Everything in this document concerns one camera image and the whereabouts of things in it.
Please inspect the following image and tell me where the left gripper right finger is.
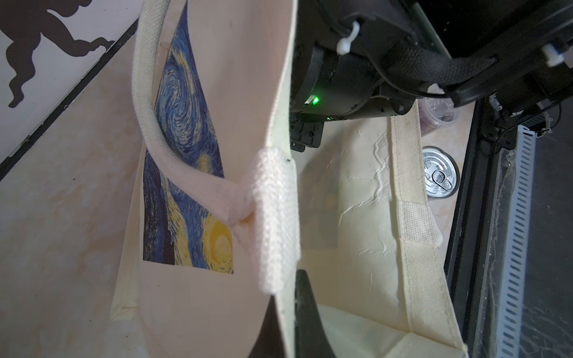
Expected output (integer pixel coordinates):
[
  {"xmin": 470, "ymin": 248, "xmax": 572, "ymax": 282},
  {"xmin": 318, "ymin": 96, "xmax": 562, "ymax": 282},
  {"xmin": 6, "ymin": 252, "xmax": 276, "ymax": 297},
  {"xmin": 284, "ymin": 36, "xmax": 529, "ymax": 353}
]
[{"xmin": 295, "ymin": 269, "xmax": 335, "ymax": 358}]

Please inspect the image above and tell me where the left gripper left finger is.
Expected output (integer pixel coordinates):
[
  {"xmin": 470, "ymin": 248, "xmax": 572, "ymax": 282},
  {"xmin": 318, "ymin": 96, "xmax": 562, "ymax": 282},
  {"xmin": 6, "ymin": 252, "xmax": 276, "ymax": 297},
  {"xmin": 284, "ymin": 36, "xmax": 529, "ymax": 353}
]
[{"xmin": 249, "ymin": 296, "xmax": 284, "ymax": 358}]

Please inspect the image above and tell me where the cream canvas tote bag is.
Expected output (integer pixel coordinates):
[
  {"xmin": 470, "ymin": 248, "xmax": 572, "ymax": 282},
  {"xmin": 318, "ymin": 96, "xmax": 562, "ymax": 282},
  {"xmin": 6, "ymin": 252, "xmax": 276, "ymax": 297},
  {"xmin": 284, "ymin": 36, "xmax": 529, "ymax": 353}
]
[{"xmin": 112, "ymin": 1, "xmax": 468, "ymax": 357}]

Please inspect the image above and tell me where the clear seed jar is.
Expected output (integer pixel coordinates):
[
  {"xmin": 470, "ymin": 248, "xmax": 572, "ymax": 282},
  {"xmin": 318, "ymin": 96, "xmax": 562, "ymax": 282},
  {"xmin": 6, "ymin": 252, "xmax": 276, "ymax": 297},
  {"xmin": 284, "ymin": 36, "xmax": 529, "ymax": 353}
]
[
  {"xmin": 422, "ymin": 146, "xmax": 460, "ymax": 199},
  {"xmin": 417, "ymin": 98, "xmax": 460, "ymax": 136}
]

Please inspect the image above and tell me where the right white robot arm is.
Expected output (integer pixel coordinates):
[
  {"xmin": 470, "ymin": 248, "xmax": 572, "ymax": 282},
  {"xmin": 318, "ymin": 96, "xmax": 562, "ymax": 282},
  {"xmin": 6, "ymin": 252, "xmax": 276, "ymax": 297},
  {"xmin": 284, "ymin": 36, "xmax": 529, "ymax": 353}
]
[{"xmin": 289, "ymin": 1, "xmax": 572, "ymax": 152}]

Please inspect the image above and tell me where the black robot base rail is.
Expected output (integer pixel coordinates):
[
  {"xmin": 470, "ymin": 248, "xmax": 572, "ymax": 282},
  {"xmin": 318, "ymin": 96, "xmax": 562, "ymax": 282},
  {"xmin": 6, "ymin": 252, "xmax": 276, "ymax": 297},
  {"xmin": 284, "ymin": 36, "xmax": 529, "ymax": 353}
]
[{"xmin": 442, "ymin": 95, "xmax": 573, "ymax": 358}]

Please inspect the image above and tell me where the white slotted cable duct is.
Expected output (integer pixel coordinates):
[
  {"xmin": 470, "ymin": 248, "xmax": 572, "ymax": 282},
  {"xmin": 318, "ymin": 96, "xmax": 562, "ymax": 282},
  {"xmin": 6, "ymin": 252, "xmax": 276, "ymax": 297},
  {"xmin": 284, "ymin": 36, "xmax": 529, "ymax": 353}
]
[{"xmin": 493, "ymin": 125, "xmax": 537, "ymax": 357}]

